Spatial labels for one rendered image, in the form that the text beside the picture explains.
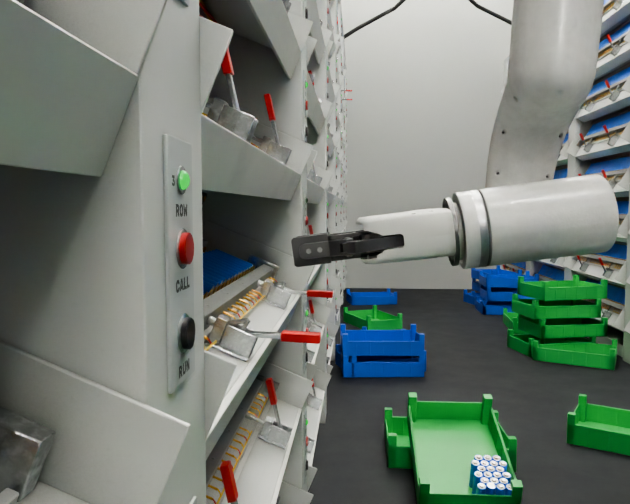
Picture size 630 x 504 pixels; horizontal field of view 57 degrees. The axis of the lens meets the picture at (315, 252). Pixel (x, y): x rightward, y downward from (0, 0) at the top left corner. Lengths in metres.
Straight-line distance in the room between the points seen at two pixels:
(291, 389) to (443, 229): 0.48
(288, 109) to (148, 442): 0.75
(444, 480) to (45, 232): 1.20
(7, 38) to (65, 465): 0.18
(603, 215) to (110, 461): 0.52
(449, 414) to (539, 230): 0.96
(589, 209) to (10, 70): 0.55
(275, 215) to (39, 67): 0.77
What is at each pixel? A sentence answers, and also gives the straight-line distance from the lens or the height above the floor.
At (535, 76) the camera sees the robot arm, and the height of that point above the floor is 0.75.
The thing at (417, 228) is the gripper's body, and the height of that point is 0.60.
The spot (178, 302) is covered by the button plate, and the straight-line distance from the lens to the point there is 0.29.
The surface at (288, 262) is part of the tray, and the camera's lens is 0.95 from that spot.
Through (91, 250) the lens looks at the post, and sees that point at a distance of 0.26.
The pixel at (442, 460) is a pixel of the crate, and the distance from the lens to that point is 1.43.
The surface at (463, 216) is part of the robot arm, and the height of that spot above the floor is 0.61.
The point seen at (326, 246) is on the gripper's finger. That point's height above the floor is 0.58.
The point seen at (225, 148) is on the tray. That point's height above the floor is 0.66.
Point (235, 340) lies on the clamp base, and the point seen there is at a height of 0.50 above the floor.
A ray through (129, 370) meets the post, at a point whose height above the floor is 0.55.
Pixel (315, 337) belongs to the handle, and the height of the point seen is 0.51.
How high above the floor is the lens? 0.62
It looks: 4 degrees down
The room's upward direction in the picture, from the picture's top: straight up
